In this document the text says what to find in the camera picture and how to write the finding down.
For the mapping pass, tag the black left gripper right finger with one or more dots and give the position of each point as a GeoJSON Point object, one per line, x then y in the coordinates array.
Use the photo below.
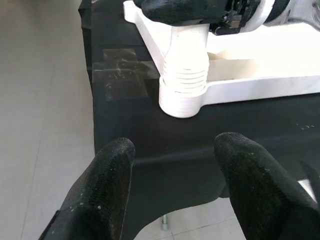
{"type": "Point", "coordinates": [262, 195]}

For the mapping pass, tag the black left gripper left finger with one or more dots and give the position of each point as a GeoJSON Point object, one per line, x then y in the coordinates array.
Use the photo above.
{"type": "Point", "coordinates": [100, 195]}

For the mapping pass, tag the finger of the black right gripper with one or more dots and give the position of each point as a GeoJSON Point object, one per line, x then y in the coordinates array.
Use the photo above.
{"type": "Point", "coordinates": [180, 11]}

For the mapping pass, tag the white plastic table leg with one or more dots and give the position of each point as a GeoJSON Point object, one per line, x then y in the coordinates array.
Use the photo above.
{"type": "Point", "coordinates": [187, 55]}

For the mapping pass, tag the silver metal support leg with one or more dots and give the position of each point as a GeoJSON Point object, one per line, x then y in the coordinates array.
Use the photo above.
{"type": "Point", "coordinates": [165, 222]}

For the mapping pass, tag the white plastic table top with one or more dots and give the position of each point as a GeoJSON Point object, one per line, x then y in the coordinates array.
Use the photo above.
{"type": "Point", "coordinates": [250, 87]}

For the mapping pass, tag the black floor mat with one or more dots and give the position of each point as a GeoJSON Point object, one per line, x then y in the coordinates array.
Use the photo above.
{"type": "Point", "coordinates": [175, 150]}

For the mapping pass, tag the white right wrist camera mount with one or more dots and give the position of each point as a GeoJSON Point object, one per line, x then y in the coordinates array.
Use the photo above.
{"type": "Point", "coordinates": [262, 15]}

